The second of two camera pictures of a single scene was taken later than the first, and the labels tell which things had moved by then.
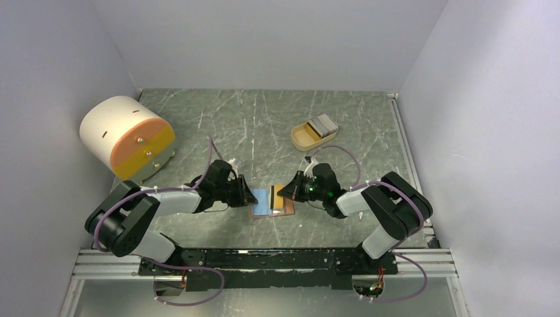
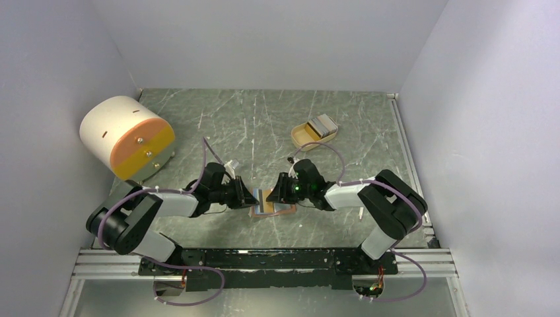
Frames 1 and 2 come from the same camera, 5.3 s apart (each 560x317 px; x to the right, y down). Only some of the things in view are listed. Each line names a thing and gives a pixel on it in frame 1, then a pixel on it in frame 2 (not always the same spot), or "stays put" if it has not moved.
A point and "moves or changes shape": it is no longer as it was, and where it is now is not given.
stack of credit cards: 321,126 stays put
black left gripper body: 231,193 stays put
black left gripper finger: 247,197 stays put
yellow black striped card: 276,202 moves or changes shape
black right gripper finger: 293,189 -> 280,193
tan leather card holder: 288,209 stays put
